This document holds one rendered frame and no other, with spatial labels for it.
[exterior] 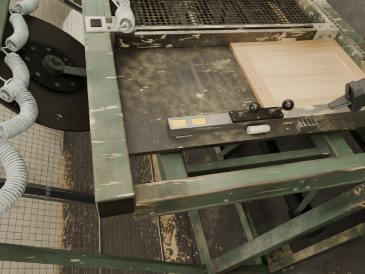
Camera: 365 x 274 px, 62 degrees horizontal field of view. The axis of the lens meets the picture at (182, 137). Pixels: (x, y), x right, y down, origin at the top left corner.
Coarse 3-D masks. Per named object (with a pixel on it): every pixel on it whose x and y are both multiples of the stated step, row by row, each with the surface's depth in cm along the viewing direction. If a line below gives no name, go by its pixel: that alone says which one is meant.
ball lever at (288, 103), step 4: (288, 100) 99; (284, 104) 99; (288, 104) 98; (292, 104) 98; (276, 108) 106; (280, 108) 104; (284, 108) 99; (288, 108) 99; (292, 108) 99; (272, 112) 109
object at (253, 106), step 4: (252, 104) 96; (256, 104) 95; (252, 108) 96; (256, 108) 95; (260, 108) 96; (240, 112) 106; (244, 112) 103; (248, 112) 101; (252, 112) 96; (256, 112) 96; (240, 116) 106; (244, 116) 106
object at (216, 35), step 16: (96, 16) 123; (112, 16) 125; (144, 32) 127; (160, 32) 128; (176, 32) 130; (192, 32) 131; (208, 32) 133; (224, 32) 134; (240, 32) 136; (256, 32) 138; (272, 32) 140; (288, 32) 143; (304, 32) 145; (320, 32) 147; (336, 32) 149; (128, 48) 129
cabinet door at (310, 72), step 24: (240, 48) 138; (264, 48) 140; (288, 48) 143; (312, 48) 146; (336, 48) 148; (264, 72) 129; (288, 72) 132; (312, 72) 134; (336, 72) 136; (360, 72) 138; (264, 96) 119; (288, 96) 122; (312, 96) 124; (336, 96) 125
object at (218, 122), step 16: (288, 112) 112; (304, 112) 114; (320, 112) 115; (336, 112) 116; (352, 112) 118; (176, 128) 101; (192, 128) 103; (208, 128) 105; (224, 128) 107; (240, 128) 109
